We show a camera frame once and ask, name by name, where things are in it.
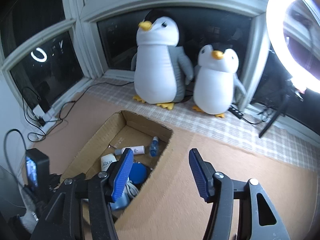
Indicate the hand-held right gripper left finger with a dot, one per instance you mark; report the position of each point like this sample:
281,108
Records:
122,177

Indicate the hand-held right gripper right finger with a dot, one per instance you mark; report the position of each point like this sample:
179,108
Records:
197,172

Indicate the round blue case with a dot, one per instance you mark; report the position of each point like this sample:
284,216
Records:
138,172

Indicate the white sunscreen bottle blue cap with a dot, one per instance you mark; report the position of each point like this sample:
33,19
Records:
107,162

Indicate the small pale bottle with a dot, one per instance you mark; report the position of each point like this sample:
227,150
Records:
136,150

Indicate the small clear blue bottle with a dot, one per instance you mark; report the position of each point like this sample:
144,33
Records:
154,148

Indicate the cardboard box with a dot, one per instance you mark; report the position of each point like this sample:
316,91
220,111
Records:
100,140

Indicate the brown mat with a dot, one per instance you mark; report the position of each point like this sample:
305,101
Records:
225,192

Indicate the white crumpled cloth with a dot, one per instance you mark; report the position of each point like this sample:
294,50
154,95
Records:
31,216

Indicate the checked grey cloth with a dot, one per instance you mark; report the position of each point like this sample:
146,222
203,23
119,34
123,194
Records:
225,132

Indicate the white power strip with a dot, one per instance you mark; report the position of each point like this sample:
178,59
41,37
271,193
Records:
47,115

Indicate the black box device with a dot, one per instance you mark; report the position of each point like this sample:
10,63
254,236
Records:
45,100

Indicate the small penguin plush toy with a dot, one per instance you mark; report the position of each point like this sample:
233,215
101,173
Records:
215,90

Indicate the black tripod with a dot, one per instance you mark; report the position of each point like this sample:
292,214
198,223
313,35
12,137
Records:
272,120

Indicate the large penguin plush toy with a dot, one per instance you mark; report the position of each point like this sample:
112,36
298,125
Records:
157,72

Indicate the white window frame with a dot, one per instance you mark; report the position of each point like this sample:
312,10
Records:
82,42

